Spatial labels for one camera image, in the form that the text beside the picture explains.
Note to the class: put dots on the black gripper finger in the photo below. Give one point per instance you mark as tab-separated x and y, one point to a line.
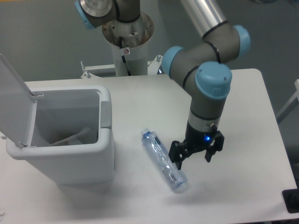
178	152
216	146

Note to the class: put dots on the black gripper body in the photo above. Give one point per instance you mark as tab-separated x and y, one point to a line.
198	140

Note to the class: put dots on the clear plastic wrapper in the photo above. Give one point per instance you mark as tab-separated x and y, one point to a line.
83	132

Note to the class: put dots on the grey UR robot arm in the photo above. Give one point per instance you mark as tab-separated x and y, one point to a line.
201	71

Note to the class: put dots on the white plastic trash can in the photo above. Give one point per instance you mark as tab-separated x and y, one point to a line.
63	111

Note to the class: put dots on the white trash can lid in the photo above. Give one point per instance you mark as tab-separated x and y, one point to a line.
18	106

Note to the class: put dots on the clear blue plastic bottle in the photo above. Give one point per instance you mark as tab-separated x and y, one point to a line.
176	179

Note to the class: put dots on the black table corner clamp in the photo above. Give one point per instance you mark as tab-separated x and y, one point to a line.
291	199

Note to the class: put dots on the white frame at right edge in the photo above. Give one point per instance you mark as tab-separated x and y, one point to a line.
290	105

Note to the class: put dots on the white metal bracket frame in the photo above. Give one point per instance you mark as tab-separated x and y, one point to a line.
154	68

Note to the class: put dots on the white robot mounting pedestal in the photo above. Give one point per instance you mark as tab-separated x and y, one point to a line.
129	44

